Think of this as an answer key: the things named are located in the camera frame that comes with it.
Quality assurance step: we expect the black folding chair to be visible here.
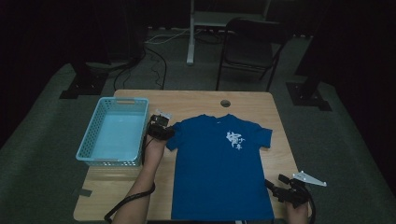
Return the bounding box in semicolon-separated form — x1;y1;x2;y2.
215;16;294;92

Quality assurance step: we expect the white metal desk frame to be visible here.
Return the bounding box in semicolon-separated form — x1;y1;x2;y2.
185;0;273;65

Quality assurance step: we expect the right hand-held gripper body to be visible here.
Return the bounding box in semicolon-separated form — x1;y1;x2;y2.
274;170;328;209

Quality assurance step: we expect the black floor cable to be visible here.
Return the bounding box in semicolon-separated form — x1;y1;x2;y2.
112;46;168;91

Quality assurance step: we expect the black stand with base plate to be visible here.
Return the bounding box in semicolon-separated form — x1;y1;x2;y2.
58;59;110;100
285;52;332;112

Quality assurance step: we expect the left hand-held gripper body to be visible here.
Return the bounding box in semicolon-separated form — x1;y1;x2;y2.
146;108;176;142

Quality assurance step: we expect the light blue plastic basket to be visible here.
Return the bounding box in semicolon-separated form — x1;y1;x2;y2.
75;96;150;168

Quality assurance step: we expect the blue t-shirt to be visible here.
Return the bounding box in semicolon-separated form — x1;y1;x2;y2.
165;113;276;222

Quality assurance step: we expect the white floor cable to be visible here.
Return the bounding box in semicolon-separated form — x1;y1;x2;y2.
144;27;204;45

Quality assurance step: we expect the person's right hand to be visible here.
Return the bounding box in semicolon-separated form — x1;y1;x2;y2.
284;199;313;224

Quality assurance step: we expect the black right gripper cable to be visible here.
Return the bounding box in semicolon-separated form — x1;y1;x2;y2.
305;188;317;224

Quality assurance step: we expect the person's left hand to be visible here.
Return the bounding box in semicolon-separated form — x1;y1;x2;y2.
144;136;168;164

